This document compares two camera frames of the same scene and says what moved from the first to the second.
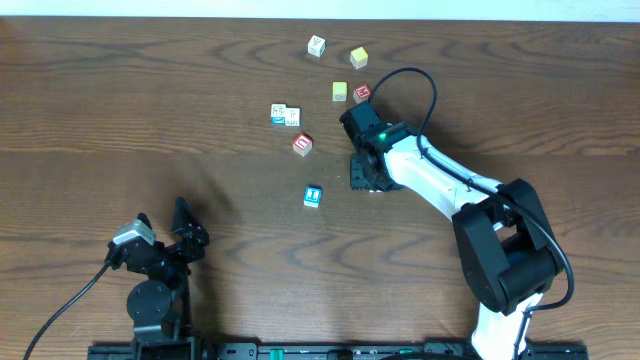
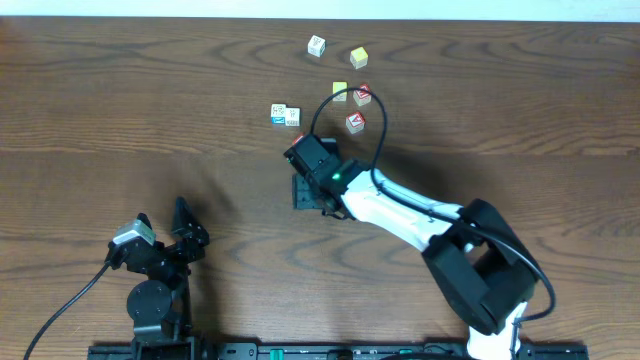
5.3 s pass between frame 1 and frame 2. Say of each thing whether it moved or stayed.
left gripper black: stayed
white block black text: stayed
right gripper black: moved
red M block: stayed
